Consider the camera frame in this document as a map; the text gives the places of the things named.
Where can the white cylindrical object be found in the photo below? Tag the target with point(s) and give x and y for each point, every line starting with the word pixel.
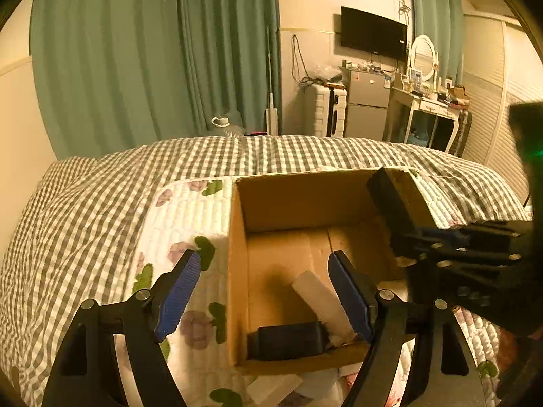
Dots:
pixel 318 294

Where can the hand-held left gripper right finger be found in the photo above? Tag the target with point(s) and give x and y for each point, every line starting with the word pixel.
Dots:
pixel 350 294

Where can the white suitcase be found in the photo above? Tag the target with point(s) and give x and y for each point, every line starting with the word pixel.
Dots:
pixel 324 110

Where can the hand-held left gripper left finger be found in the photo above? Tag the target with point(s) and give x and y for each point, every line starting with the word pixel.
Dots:
pixel 178 294

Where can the silver small fridge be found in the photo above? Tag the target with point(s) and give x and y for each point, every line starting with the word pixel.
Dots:
pixel 367 104

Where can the oval white vanity mirror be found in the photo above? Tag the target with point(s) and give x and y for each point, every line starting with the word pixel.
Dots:
pixel 423 57

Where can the checkered green white blanket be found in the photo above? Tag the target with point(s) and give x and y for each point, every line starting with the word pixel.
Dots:
pixel 106 203

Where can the small picture frame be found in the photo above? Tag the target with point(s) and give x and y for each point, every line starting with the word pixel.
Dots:
pixel 415 75

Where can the black rounded case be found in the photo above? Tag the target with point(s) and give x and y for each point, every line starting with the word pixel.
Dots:
pixel 288 339

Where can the white flat box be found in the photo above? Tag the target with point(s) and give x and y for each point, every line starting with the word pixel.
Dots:
pixel 275 388

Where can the brown cardboard box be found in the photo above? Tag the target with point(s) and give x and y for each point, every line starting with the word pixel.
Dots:
pixel 297 203

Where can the white vanity table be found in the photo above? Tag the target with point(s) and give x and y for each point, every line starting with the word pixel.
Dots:
pixel 424 112

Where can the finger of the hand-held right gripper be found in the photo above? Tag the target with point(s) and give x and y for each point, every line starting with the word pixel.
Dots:
pixel 479 239
pixel 471 280

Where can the green curtain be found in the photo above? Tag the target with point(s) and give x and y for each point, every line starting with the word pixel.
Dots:
pixel 140 51
pixel 435 21

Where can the black wall television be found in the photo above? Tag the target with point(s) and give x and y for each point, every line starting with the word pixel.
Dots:
pixel 373 33

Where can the floral quilted mat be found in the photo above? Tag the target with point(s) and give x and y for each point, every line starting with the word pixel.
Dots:
pixel 195 224

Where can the dark chair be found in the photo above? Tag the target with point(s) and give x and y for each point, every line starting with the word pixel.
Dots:
pixel 463 133

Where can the white louvered wardrobe doors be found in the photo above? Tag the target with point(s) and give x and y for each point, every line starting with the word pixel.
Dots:
pixel 500 106

